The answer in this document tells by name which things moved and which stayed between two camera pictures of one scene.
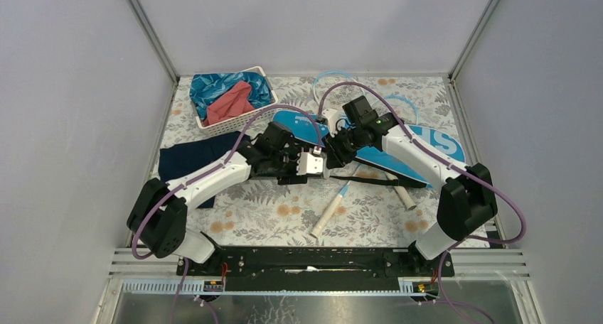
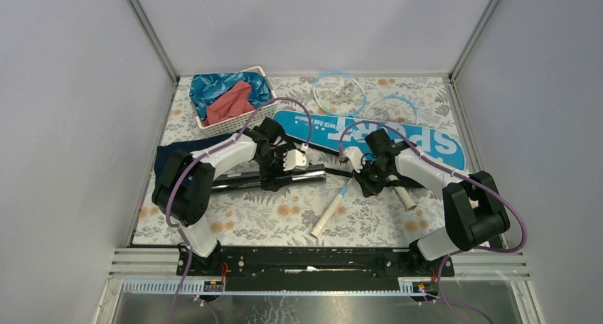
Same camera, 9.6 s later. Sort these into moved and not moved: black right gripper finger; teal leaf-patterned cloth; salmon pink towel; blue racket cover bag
Moved: black right gripper finger
Not moved: teal leaf-patterned cloth; salmon pink towel; blue racket cover bag
